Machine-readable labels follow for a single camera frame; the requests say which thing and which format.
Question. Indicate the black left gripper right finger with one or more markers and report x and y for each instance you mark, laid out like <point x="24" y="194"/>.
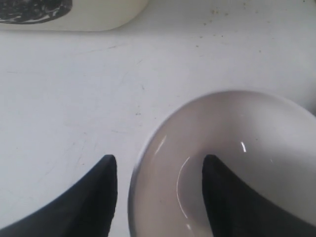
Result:
<point x="236" y="210"/>

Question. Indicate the white plastic bowl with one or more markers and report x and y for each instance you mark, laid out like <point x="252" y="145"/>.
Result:
<point x="268" y="141"/>

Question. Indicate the cream bin with circle mark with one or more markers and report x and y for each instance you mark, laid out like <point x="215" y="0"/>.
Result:
<point x="68" y="15"/>

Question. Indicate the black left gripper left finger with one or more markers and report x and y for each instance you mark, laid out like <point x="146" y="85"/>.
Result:
<point x="85" y="210"/>

